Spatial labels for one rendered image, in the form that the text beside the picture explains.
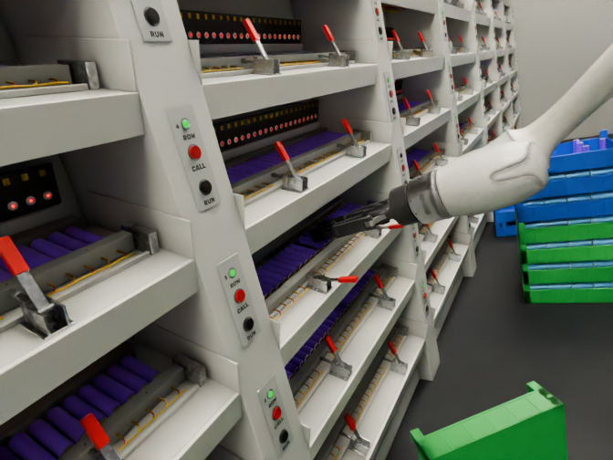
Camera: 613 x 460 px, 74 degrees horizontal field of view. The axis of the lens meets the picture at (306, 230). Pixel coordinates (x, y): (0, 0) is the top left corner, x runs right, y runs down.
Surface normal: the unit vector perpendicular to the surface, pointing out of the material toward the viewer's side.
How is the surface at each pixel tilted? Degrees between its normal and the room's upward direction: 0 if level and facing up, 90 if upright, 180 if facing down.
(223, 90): 107
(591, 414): 0
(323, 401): 17
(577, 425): 0
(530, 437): 90
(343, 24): 90
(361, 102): 90
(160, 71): 90
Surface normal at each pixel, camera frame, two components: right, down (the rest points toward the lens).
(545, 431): 0.23, 0.23
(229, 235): 0.84, -0.04
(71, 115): 0.87, 0.23
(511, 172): -0.44, 0.13
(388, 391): 0.02, -0.90
